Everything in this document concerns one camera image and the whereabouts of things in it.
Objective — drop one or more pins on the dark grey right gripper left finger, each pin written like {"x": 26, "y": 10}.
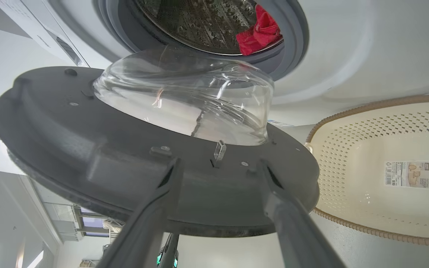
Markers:
{"x": 143, "y": 230}

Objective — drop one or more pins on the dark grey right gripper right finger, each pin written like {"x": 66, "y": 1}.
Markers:
{"x": 296, "y": 230}

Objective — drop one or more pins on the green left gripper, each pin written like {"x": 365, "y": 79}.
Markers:
{"x": 167, "y": 262}

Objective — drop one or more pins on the dark grey glass washer door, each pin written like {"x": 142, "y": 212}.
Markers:
{"x": 88, "y": 149}

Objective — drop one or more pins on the red garment with white trim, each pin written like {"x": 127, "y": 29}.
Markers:
{"x": 259, "y": 35}

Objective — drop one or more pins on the cream laundry basket brown rim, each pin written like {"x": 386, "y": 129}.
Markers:
{"x": 352, "y": 178}

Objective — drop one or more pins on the white barcode basket label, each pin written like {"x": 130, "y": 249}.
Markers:
{"x": 406, "y": 174}

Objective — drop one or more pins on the white front-load washing machine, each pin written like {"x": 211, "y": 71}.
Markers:
{"x": 348, "y": 44}

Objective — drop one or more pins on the blue energy label sticker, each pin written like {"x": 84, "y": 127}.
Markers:
{"x": 279, "y": 123}

